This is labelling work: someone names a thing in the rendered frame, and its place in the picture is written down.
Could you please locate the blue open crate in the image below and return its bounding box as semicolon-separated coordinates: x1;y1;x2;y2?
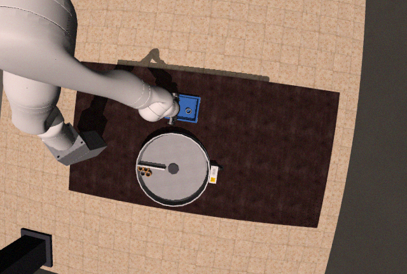
177;95;201;123

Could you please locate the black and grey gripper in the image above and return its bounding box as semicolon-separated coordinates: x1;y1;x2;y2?
167;93;180;125

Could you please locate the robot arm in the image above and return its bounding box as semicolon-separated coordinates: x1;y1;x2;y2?
0;0;179;151

